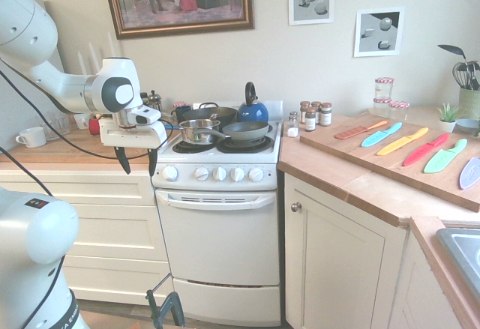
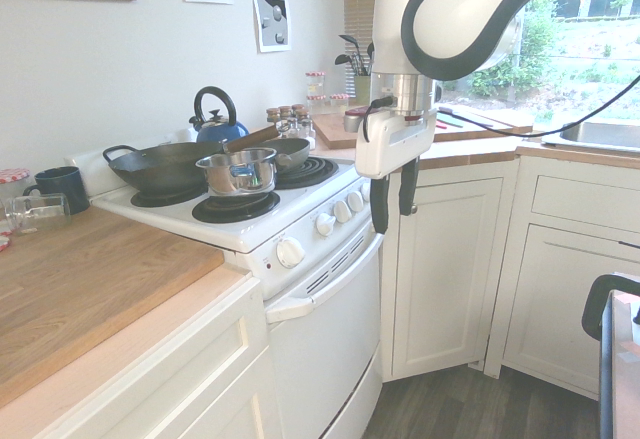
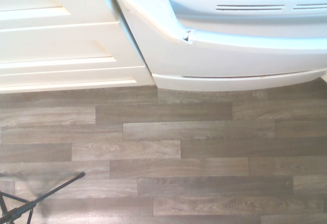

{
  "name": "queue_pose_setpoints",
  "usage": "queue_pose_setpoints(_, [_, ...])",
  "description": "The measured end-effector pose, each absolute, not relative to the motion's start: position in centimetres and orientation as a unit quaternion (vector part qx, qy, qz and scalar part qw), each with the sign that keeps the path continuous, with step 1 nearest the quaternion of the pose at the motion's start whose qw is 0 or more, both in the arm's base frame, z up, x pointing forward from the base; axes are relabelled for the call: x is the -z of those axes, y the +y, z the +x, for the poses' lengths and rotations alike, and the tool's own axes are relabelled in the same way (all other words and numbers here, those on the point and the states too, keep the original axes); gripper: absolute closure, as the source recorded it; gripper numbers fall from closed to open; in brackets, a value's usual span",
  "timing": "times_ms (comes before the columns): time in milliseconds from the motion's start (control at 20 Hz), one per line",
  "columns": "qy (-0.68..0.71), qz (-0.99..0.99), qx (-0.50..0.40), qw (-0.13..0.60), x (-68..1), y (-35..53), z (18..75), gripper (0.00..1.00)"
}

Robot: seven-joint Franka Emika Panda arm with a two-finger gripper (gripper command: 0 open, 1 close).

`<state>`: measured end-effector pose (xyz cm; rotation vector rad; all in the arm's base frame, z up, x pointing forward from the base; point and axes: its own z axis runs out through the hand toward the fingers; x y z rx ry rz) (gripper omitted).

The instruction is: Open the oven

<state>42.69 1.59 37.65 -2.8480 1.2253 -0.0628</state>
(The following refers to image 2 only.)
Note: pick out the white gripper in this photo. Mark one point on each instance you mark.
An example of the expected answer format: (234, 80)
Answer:
(387, 144)

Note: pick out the white oven door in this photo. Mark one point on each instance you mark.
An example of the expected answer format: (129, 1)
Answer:
(325, 339)

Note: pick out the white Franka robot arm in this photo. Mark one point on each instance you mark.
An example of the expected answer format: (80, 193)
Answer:
(450, 19)

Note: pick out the metal cabinet knob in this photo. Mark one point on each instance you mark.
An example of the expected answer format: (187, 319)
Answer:
(413, 209)

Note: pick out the wooden cutting board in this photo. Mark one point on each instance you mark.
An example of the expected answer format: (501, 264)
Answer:
(335, 134)

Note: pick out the black coil burner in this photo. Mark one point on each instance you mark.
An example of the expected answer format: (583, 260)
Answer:
(160, 199)
(235, 207)
(310, 171)

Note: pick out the white corner cabinet door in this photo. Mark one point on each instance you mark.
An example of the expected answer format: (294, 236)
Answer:
(450, 269)

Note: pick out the green knife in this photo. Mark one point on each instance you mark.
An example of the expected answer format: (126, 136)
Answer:
(467, 122)

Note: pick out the small jar red checked lid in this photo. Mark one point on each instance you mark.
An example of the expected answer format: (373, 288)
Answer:
(338, 104)
(315, 105)

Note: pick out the pale green utensil holder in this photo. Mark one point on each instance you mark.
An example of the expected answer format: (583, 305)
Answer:
(362, 90)

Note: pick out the glass shaker with metal cap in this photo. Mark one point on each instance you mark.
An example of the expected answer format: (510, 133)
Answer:
(293, 128)
(283, 130)
(305, 126)

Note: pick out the large white stove knob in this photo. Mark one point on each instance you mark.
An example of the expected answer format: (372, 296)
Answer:
(290, 253)

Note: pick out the cork-topped spice jar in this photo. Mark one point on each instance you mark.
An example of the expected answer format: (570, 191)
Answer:
(285, 113)
(298, 111)
(273, 115)

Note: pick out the tall jar red checked lid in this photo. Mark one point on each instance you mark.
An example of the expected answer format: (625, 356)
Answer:
(315, 84)

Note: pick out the black kitchen ladle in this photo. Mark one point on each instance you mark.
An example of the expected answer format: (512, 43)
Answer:
(370, 56)

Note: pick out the black kitchen spoon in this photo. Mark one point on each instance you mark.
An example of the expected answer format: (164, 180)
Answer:
(344, 61)

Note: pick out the white electric stove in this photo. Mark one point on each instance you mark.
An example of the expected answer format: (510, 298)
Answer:
(240, 231)

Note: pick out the black slotted spatula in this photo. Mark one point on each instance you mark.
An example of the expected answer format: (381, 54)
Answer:
(348, 43)

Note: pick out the stainless steel pot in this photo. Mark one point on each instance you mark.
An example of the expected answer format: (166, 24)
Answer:
(235, 174)

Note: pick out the white sink cabinet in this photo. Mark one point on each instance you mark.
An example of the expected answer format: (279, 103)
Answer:
(565, 299)

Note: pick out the stainless steel sink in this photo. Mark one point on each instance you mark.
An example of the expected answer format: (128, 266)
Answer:
(595, 135)

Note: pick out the white stove bottom drawer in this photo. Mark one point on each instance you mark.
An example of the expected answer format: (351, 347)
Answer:
(366, 406)

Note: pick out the grey shapes print, small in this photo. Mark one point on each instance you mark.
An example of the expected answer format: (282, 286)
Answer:
(272, 21)

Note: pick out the black rounded chair back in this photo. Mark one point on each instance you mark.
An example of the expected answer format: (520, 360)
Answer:
(592, 304)

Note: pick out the window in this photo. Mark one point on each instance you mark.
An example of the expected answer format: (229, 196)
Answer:
(585, 39)

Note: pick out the white counter cabinet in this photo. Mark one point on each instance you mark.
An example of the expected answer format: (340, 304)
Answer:
(175, 374)

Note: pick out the black-edged table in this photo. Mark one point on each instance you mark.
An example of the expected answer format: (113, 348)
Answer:
(606, 384)

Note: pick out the large wooden butcher block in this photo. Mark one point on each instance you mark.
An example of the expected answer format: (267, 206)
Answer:
(90, 289)

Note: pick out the dark blue mug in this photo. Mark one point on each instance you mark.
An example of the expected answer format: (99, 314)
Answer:
(57, 186)

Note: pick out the empty clear glass jar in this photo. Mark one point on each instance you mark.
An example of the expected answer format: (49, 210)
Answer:
(37, 214)

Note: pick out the jar with red checked lid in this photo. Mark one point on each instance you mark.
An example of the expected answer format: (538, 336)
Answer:
(14, 181)

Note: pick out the loose red checked lid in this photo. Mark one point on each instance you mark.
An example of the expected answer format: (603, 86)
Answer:
(4, 243)

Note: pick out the red mounted wrist camera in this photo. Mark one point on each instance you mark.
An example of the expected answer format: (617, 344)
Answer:
(353, 121)

